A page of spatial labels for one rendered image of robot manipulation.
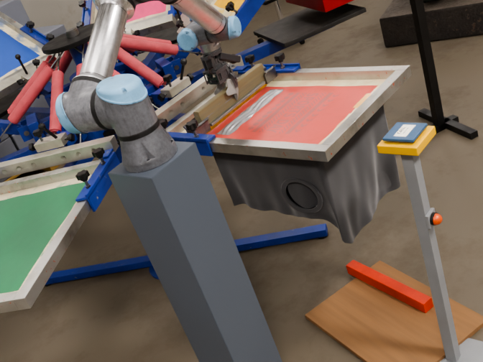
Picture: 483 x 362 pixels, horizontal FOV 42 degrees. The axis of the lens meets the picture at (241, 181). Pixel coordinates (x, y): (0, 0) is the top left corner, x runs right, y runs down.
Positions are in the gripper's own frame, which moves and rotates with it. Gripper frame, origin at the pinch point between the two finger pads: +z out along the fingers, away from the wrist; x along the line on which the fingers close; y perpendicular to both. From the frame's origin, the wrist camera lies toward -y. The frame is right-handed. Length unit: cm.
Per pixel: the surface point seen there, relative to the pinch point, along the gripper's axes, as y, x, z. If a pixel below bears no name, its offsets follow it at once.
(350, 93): -14.8, 42.9, 6.3
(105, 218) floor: -20, -174, 102
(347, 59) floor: -259, -124, 102
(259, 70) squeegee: -17.3, 1.5, -2.6
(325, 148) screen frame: 28, 59, 3
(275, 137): 17.8, 31.8, 6.3
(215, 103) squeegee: 10.9, 1.5, -2.9
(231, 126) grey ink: 13.0, 8.0, 5.5
